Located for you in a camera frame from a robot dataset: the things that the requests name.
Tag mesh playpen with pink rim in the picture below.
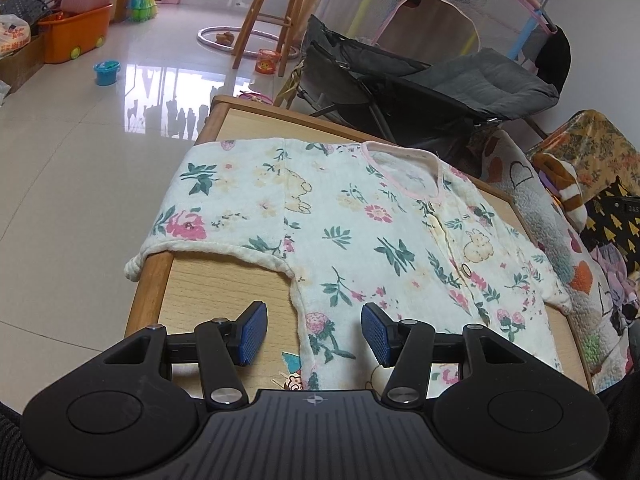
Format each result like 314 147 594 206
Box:
320 0 558 68

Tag patterned cushion pile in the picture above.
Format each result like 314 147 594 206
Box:
525 109 640 281

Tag orange plastic bin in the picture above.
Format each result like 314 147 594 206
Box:
37 4 114 64

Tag lilac cloth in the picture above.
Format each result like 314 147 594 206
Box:
592 245 640 321

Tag wooden ladder stool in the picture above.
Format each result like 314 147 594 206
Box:
232 0 313 78

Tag floral baby garment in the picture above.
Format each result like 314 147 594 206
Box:
124 138 573 392

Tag black cloth with yellow trees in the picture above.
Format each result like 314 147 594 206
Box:
585 177 640 281

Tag cardboard box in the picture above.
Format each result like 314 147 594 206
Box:
0 35 46 93

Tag white orange plastic bag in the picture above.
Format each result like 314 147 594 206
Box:
0 14 32 52

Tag green toy bowling pins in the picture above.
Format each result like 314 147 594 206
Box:
127 0 160 23

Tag white hoop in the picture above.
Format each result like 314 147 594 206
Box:
196 25 301 59

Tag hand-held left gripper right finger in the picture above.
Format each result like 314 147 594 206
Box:
361 302 518 406

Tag grey baby stroller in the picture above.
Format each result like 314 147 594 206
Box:
295 14 572 166

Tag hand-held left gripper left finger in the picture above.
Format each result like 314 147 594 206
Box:
102 301 269 406

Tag brown white plush toy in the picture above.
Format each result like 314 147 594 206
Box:
532 152 588 233

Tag blue toy bucket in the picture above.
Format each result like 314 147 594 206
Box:
94 60 122 87

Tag heart print fleece blanket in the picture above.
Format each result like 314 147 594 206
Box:
467 130 631 376

